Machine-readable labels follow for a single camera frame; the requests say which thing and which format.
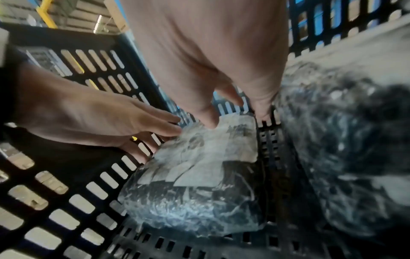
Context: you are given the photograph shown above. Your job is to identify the person's right hand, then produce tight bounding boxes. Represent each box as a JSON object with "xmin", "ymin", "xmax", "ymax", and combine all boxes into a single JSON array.
[{"xmin": 120, "ymin": 0, "xmax": 291, "ymax": 130}]

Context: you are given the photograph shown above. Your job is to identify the person's left hand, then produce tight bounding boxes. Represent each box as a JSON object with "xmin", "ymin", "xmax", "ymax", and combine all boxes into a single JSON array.
[{"xmin": 14, "ymin": 64, "xmax": 184, "ymax": 163}]

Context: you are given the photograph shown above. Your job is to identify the small clear bag dark contents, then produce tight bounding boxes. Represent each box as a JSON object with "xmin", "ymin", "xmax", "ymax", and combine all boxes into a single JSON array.
[{"xmin": 118, "ymin": 113, "xmax": 267, "ymax": 239}]

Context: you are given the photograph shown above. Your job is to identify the black plastic slotted crate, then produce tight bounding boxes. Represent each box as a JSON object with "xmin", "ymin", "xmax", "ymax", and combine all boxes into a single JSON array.
[{"xmin": 0, "ymin": 0, "xmax": 410, "ymax": 259}]

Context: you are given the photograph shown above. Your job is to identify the yellow steel beam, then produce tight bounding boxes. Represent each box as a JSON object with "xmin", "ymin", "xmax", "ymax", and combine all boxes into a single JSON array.
[{"xmin": 36, "ymin": 0, "xmax": 59, "ymax": 29}]

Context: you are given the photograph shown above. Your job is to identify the large clear bag dark contents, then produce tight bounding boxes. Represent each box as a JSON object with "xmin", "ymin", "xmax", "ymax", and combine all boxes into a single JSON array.
[{"xmin": 275, "ymin": 15, "xmax": 410, "ymax": 239}]

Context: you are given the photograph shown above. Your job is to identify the black wrist strap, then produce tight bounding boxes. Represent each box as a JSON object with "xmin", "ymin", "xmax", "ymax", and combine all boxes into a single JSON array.
[{"xmin": 0, "ymin": 43, "xmax": 24, "ymax": 127}]

